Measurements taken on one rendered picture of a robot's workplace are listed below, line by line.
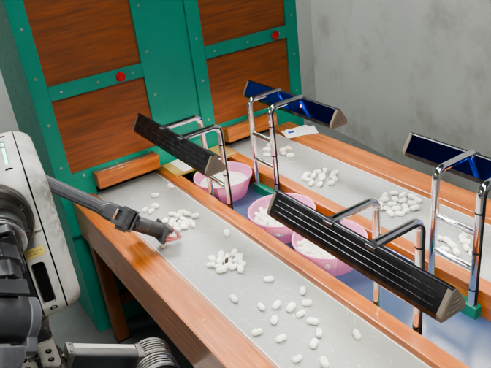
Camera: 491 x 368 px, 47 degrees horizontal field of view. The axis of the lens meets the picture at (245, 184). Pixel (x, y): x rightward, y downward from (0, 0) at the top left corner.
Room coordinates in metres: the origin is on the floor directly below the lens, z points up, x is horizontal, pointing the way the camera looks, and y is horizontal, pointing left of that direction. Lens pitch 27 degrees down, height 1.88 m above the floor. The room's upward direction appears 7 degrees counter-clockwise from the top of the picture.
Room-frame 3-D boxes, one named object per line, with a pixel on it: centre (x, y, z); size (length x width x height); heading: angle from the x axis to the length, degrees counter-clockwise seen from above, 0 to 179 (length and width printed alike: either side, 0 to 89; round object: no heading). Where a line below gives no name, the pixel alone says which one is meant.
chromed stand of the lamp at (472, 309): (1.43, -0.66, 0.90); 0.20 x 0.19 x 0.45; 31
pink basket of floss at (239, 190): (2.31, 0.10, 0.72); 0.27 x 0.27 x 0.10
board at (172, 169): (2.50, 0.21, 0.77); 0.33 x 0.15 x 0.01; 121
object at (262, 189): (2.26, -0.17, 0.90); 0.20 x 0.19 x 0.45; 31
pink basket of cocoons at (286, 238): (1.93, -0.13, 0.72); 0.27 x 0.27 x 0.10
